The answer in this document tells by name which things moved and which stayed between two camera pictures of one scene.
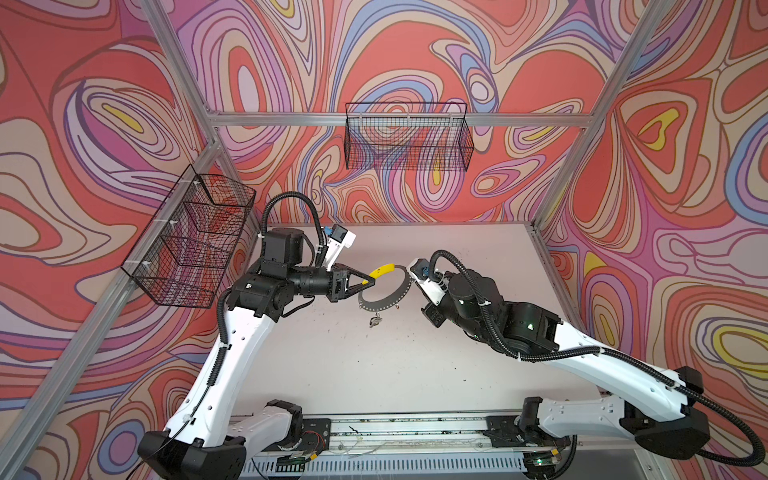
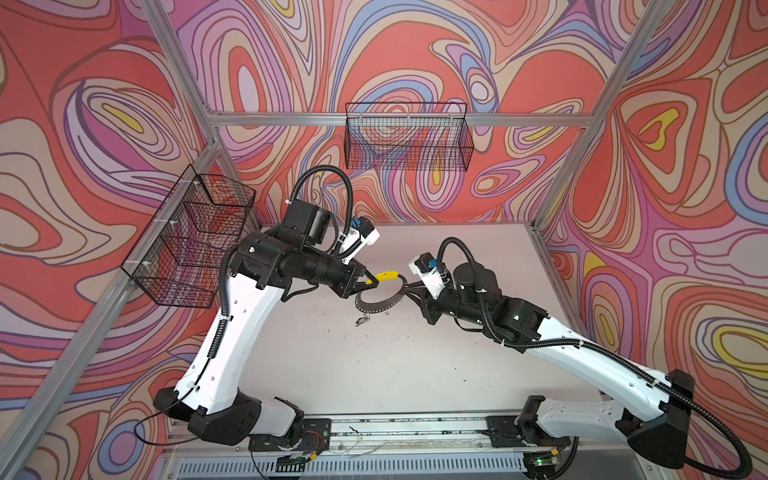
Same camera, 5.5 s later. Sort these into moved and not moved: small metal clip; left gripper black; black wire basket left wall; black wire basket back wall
Moved: small metal clip
Not moved: black wire basket left wall; black wire basket back wall; left gripper black
